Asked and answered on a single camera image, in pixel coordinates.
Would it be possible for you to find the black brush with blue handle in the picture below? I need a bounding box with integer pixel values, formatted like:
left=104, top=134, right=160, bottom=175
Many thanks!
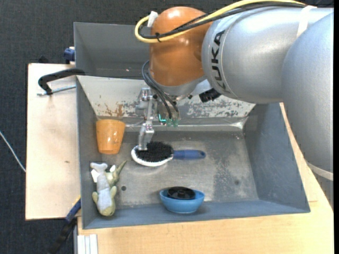
left=130, top=141, right=207, bottom=168

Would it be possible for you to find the black cylinder on white bracket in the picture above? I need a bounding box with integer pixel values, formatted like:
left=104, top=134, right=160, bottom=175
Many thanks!
left=190, top=79, right=222, bottom=103

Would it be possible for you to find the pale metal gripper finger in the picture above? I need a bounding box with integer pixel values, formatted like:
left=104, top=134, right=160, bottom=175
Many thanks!
left=141, top=87, right=154, bottom=122
left=137, top=122, right=155, bottom=151

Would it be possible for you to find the grey metal bin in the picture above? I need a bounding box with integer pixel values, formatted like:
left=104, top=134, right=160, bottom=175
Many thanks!
left=73, top=22, right=311, bottom=230

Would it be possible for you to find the blue bowl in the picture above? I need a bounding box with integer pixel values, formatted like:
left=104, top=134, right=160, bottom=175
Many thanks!
left=159, top=188, right=206, bottom=214

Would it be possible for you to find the pale wood flat board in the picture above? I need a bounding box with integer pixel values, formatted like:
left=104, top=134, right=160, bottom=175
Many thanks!
left=25, top=63, right=82, bottom=221

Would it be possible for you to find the orange plastic cup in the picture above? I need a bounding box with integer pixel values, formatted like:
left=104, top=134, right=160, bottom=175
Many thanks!
left=95, top=119, right=126, bottom=155

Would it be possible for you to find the black round lid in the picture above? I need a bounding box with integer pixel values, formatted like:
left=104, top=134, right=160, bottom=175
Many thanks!
left=166, top=186, right=197, bottom=201

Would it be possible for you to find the white and green plush toy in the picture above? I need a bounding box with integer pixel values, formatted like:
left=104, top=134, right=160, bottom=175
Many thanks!
left=90, top=160, right=128, bottom=217

